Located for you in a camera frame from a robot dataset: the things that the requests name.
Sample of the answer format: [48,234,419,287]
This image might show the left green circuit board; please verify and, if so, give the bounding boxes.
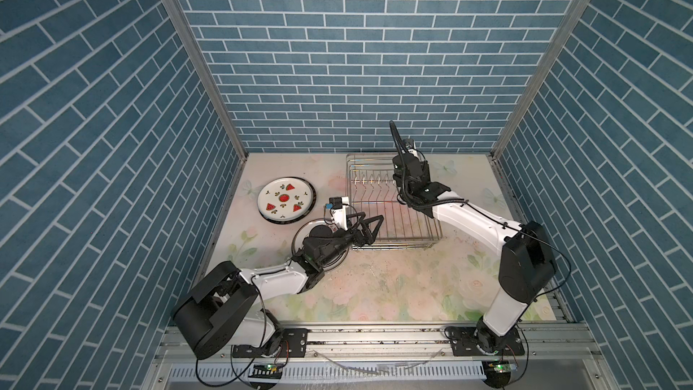
[248,364,284,381]

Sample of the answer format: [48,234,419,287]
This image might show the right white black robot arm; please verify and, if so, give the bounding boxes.
[393,149,557,355]

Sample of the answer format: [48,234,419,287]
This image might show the right green circuit board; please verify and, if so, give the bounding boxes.
[483,360,517,382]

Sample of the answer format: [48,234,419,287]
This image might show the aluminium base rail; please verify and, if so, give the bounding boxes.
[145,321,616,389]

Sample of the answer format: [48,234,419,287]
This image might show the green circuit board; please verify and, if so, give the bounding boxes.
[483,360,517,382]
[248,364,284,381]

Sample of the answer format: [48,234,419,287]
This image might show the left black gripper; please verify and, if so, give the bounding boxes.
[317,211,382,270]

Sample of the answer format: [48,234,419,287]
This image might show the silver wire dish rack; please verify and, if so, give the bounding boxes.
[346,153,442,249]

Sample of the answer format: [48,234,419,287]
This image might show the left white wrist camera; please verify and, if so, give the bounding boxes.
[323,197,350,230]

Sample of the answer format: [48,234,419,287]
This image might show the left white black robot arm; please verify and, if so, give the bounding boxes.
[171,212,384,360]

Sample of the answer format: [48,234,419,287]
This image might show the dark patterned rim plate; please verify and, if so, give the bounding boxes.
[257,175,319,226]

